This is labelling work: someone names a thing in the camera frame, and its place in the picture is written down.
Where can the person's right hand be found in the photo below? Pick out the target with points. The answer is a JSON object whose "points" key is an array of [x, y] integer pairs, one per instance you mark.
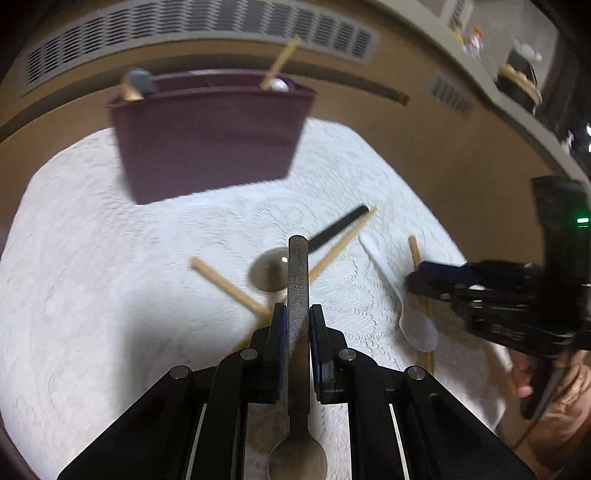
{"points": [[558, 446]]}

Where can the grey vent grille small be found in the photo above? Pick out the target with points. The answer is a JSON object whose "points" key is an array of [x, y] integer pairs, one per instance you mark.
{"points": [[451, 95]]}

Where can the blue plastic spoon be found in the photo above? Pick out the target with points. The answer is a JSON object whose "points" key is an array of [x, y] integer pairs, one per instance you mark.
{"points": [[143, 81]]}

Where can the white plastic spoon on table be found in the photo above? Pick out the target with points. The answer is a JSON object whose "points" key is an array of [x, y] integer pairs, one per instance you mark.
{"points": [[418, 329]]}

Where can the grey vent grille long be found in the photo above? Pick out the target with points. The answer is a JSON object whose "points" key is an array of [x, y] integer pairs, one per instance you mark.
{"points": [[132, 24]]}

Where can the white lace tablecloth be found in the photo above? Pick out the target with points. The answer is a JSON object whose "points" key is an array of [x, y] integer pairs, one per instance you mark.
{"points": [[98, 299]]}

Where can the long wooden chopstick front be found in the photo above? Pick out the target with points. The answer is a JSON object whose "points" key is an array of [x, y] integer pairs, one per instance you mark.
{"points": [[228, 288]]}

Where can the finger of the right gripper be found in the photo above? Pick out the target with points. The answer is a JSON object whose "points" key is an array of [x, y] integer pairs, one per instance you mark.
{"points": [[434, 286], [444, 274]]}

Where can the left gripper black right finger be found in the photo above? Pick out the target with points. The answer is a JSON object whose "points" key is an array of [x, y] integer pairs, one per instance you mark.
{"points": [[343, 375]]}

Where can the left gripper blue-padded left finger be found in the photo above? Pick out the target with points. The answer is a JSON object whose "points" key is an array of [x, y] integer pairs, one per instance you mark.
{"points": [[253, 375]]}

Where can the golden wooden spoon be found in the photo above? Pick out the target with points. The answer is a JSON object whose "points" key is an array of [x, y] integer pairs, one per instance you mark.
{"points": [[127, 91]]}

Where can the purple plastic utensil bin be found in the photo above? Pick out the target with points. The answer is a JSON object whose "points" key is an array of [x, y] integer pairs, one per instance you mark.
{"points": [[208, 129]]}

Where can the white plastic spoon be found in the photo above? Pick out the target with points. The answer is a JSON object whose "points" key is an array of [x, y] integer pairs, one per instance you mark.
{"points": [[418, 329], [277, 84]]}

